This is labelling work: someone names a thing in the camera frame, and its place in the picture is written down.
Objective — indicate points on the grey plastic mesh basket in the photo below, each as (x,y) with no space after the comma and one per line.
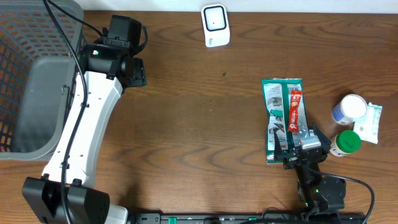
(37,82)

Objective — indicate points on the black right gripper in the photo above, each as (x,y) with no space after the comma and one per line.
(328,142)

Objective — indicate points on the white tub container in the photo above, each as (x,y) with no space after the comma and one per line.
(349,109)

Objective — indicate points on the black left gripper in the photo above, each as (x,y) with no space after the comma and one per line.
(139,70)

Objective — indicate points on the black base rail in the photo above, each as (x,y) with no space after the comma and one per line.
(273,217)

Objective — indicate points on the red stick sachet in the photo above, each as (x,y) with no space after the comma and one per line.
(295,100)

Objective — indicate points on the white barcode scanner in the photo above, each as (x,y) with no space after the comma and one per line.
(215,25)

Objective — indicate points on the light green tissue packet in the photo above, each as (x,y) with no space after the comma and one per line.
(367,127)

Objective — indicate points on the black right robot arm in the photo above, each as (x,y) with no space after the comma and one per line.
(322,193)

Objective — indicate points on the green lid jar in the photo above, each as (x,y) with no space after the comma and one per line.
(345,143)

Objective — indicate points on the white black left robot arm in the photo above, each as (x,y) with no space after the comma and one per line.
(65,192)

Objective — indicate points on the tall green white packet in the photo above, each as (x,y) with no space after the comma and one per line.
(277,93)

